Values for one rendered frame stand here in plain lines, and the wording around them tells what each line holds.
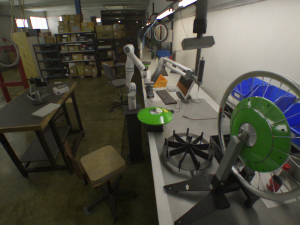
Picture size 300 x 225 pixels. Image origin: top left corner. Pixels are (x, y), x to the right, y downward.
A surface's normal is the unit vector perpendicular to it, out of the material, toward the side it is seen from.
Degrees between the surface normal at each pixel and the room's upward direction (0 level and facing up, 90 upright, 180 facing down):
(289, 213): 0
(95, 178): 0
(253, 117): 79
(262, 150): 91
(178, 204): 0
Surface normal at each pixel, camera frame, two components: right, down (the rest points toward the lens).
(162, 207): 0.00, -0.87
